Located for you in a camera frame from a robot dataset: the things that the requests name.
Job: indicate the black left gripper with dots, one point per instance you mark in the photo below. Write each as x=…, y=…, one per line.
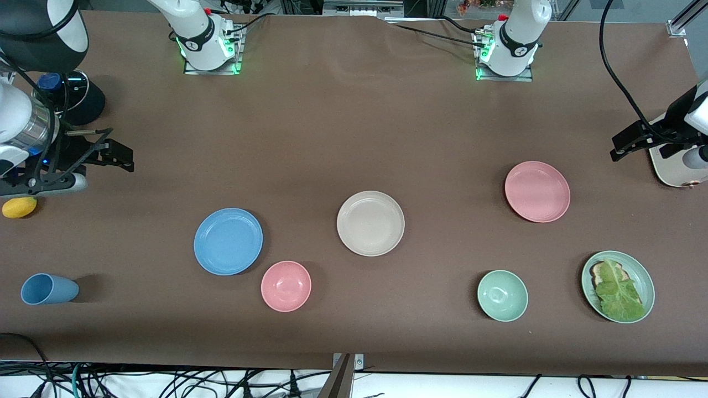
x=673, y=117

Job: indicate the green lettuce leaf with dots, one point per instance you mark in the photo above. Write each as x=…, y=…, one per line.
x=622, y=293

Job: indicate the green deep bowl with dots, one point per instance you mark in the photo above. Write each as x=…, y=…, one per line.
x=503, y=296

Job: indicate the pink deep bowl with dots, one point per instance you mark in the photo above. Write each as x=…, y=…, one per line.
x=286, y=286

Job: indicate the blue shallow plate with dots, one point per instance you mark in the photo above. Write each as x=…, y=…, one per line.
x=228, y=241

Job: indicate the metal clamp bracket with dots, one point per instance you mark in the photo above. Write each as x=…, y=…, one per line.
x=345, y=362

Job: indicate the pink shallow plate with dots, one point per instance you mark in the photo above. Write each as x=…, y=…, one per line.
x=537, y=192

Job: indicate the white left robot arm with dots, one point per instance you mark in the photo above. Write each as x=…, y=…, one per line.
x=517, y=33

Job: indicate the bread slice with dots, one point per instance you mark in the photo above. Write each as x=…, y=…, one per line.
x=597, y=272

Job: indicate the brown table cover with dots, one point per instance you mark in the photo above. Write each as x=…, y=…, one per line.
x=354, y=138

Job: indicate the yellow lemon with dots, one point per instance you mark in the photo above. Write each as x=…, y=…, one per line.
x=19, y=207

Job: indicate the grey metal box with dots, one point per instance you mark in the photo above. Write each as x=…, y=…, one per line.
x=362, y=6

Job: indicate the aluminium frame profile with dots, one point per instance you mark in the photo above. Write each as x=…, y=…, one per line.
x=683, y=19

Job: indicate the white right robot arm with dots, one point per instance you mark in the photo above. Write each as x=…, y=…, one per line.
x=38, y=38

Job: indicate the green shallow plate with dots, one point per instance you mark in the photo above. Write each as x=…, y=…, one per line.
x=589, y=290

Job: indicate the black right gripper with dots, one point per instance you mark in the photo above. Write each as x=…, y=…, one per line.
x=67, y=150

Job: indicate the glass lid blue knob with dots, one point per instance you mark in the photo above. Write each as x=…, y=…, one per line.
x=74, y=85

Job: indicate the blue plastic cup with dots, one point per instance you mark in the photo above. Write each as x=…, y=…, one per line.
x=47, y=289

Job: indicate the white rounded board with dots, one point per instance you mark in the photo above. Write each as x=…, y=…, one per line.
x=672, y=174

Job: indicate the beige shallow plate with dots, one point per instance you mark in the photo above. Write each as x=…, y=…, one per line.
x=370, y=223

